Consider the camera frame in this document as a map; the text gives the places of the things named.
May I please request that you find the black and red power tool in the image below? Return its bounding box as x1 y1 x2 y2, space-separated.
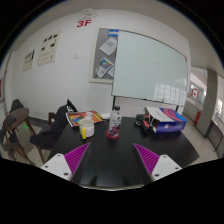
134 113 151 131

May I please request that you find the wooden chair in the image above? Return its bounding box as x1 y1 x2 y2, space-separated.
34 112 57 165

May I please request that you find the red floor number sign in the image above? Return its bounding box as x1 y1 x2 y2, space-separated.
75 19 93 29

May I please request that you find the large white wall poster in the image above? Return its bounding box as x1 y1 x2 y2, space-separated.
37 31 63 67

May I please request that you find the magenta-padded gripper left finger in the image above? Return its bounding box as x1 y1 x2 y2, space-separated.
39 142 92 183

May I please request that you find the red and white wall sign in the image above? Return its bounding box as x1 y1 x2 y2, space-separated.
190 87 200 100

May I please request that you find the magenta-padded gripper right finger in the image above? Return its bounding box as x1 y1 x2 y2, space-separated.
133 143 184 183

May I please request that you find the clear black-capped drink bottle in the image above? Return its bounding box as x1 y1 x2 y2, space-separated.
108 104 123 138

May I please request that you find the white mug with yellow handle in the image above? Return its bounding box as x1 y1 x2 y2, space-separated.
78 117 96 140

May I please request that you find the whiteboard on black stand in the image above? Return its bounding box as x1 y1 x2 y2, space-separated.
111 29 189 118

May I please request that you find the red floor-standing cabinet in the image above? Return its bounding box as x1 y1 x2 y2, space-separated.
194 110 202 126

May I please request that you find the orange colourful booklet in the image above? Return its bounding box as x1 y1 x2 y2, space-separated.
65 109 105 129

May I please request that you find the grey pinboard with papers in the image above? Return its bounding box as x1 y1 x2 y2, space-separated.
88 26 120 85

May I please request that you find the black jacket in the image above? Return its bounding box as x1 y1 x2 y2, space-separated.
29 98 79 151

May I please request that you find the small white wall poster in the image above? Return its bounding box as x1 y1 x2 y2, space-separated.
22 49 36 73

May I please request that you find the flat round red coaster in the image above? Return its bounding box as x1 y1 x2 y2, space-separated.
105 129 121 140

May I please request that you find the blue cardboard box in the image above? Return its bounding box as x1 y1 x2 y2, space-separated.
144 106 189 135

